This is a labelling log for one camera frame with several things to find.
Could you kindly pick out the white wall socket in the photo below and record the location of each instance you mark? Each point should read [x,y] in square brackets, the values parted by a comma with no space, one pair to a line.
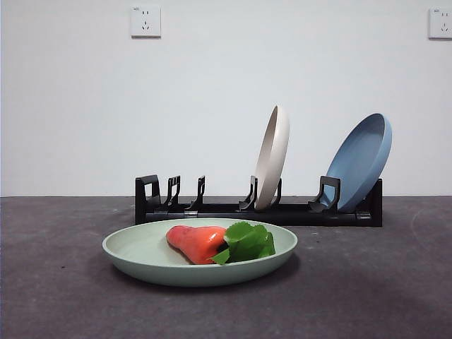
[145,21]
[441,23]

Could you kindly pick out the blue plate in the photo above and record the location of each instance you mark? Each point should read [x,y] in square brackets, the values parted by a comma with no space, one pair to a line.
[356,166]

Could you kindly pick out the orange carrot with green leaves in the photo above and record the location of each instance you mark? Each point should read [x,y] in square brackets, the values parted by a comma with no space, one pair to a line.
[197,243]

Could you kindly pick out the black plate rack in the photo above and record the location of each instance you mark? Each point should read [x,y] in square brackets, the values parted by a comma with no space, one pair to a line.
[318,216]

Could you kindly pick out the beige plate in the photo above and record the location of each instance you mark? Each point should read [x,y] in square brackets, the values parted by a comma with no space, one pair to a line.
[273,159]

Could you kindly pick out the green plate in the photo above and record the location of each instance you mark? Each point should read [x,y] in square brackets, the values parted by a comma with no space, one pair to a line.
[141,257]

